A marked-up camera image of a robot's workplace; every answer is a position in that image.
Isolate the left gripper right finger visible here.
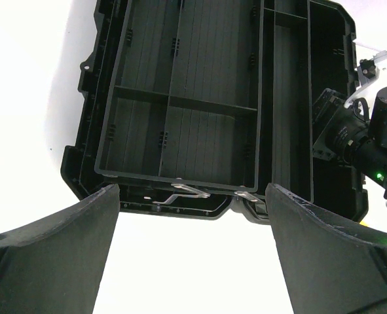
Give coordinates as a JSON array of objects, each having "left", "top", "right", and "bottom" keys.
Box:
[{"left": 265, "top": 183, "right": 387, "bottom": 313}]

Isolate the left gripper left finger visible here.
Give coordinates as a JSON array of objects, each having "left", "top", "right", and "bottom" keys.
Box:
[{"left": 0, "top": 184, "right": 120, "bottom": 313}]

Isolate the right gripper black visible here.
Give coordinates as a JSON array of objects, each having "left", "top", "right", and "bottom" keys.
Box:
[{"left": 312, "top": 88, "right": 370, "bottom": 164}]

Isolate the black plastic toolbox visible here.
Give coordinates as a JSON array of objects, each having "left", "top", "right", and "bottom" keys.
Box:
[{"left": 61, "top": 1, "right": 368, "bottom": 224}]

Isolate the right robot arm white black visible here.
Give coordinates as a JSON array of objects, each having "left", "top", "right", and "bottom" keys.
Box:
[{"left": 312, "top": 87, "right": 387, "bottom": 200}]

